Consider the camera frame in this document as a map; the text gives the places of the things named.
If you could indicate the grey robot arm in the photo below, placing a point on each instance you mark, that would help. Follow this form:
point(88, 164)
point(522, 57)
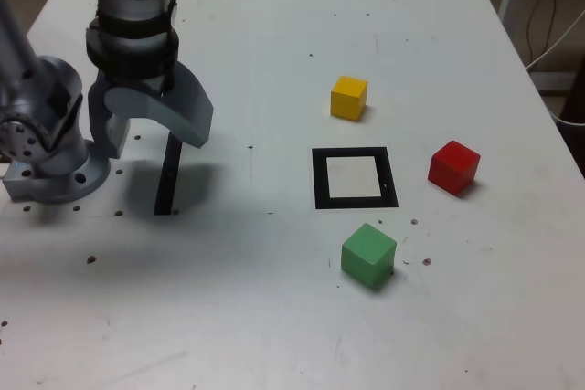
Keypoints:
point(45, 88)

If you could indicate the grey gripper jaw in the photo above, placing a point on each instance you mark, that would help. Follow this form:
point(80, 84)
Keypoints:
point(97, 111)
point(183, 107)

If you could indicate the red cube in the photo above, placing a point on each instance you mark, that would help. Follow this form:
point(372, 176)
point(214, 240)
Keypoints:
point(452, 168)

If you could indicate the yellow cube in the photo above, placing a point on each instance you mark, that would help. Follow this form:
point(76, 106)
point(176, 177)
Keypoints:
point(347, 100)

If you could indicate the black tape strip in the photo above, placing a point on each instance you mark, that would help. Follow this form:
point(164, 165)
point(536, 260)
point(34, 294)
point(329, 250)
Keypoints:
point(166, 180)

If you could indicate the black tape square outline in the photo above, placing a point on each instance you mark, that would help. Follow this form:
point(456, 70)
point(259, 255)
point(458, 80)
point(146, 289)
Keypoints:
point(320, 180)

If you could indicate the green cube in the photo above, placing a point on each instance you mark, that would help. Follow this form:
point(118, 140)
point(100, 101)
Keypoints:
point(365, 257)

